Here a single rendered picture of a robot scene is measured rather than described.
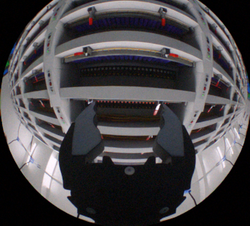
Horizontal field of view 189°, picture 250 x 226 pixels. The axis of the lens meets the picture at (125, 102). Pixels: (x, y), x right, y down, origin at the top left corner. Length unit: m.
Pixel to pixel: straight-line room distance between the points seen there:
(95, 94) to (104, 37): 0.20
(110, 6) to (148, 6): 0.14
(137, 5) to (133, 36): 0.17
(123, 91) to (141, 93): 0.06
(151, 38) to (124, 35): 0.08
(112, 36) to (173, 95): 0.30
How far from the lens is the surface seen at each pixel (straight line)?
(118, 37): 0.28
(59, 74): 0.42
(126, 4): 0.38
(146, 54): 0.32
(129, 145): 0.62
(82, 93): 0.34
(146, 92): 0.30
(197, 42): 0.45
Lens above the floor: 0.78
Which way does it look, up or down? 29 degrees up
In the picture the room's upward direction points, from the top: 179 degrees counter-clockwise
